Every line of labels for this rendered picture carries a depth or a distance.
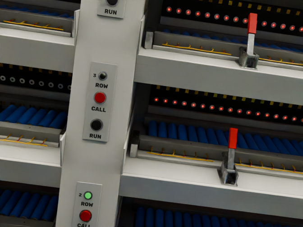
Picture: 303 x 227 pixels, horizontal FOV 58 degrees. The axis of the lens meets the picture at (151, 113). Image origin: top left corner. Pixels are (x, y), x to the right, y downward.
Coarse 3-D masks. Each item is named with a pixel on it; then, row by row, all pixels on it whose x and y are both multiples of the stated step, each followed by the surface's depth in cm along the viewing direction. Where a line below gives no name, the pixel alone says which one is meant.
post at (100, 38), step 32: (96, 0) 41; (128, 0) 41; (96, 32) 42; (128, 32) 42; (128, 64) 42; (128, 96) 43; (64, 160) 43; (96, 160) 43; (64, 192) 44; (64, 224) 44
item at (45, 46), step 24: (0, 0) 57; (24, 0) 57; (48, 0) 57; (72, 0) 57; (0, 24) 46; (24, 24) 46; (48, 24) 47; (72, 24) 45; (0, 48) 42; (24, 48) 42; (48, 48) 42; (72, 48) 42; (72, 72) 44
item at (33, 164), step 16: (48, 96) 59; (64, 96) 59; (64, 128) 48; (0, 144) 46; (16, 144) 47; (64, 144) 43; (0, 160) 43; (16, 160) 43; (32, 160) 44; (48, 160) 44; (0, 176) 45; (16, 176) 45; (32, 176) 44; (48, 176) 44
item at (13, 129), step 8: (0, 128) 47; (8, 128) 47; (16, 128) 47; (24, 128) 47; (32, 128) 48; (40, 128) 48; (48, 128) 48; (8, 136) 47; (16, 136) 48; (24, 136) 48; (32, 136) 48; (40, 136) 48; (48, 136) 48; (56, 136) 48; (32, 144) 46; (40, 144) 46
